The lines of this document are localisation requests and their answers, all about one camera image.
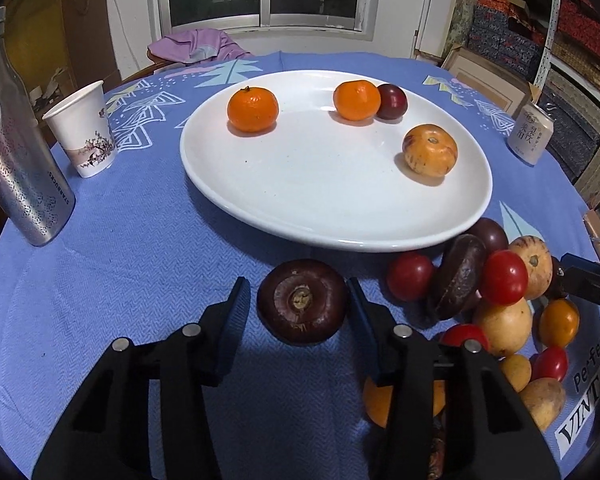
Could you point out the wooden glass-door cabinet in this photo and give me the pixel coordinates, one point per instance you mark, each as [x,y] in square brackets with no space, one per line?
[70,10]

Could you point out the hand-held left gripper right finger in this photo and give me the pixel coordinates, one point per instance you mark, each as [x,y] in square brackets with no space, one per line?
[367,340]

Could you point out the small yellow fruit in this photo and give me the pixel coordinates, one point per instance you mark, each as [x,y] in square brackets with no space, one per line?
[516,372]

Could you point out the dark brown oblong fruit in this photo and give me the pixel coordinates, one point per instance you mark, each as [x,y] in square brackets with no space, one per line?
[457,285]

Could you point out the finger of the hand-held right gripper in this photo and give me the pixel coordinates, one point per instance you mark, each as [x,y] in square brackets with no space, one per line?
[587,282]

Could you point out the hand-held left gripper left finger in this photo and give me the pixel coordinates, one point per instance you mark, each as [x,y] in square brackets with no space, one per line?
[235,320]

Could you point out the silver metal bottle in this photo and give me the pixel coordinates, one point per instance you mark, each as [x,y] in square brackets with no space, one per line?
[20,170]

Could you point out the white floral paper cup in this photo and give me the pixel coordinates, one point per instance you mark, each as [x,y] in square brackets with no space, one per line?
[85,130]

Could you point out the yellow striped round fruit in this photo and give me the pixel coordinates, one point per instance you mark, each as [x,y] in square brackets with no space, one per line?
[536,270]

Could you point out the orange striped round fruit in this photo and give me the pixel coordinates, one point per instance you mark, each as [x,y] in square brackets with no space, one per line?
[430,150]

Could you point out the red cherry tomato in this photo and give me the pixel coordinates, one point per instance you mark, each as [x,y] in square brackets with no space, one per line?
[410,276]
[504,277]
[462,335]
[551,364]

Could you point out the white beverage can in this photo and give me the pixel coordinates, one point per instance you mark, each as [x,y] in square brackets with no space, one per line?
[527,135]

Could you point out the orange cherry tomato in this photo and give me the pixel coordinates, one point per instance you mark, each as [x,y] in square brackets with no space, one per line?
[559,322]

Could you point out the dark purple plum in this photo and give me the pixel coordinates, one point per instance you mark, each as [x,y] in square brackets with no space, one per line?
[394,101]

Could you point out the blue printed tablecloth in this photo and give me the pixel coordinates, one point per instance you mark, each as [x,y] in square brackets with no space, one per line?
[130,260]

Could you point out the dark purple round fruit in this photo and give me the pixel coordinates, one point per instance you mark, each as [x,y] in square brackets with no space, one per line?
[556,282]
[490,234]

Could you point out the yellow-brown fruit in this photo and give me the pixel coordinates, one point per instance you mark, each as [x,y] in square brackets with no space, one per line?
[544,402]

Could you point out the shelf of patterned boxes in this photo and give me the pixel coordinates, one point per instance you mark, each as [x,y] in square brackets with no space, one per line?
[580,35]

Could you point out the white perforated shelf rail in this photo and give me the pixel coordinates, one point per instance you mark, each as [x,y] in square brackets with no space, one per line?
[550,35]

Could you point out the purple garment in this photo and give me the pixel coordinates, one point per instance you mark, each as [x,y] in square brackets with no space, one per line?
[195,45]

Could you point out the wooden chair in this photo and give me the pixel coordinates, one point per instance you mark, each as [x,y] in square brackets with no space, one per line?
[161,63]

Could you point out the large dark maroon round fruit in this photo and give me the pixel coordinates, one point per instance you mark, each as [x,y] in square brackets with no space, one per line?
[302,310]

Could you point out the mandarin orange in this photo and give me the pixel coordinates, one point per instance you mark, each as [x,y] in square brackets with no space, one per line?
[355,101]
[375,407]
[253,110]

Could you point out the white plate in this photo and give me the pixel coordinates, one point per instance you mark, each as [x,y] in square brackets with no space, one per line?
[320,185]

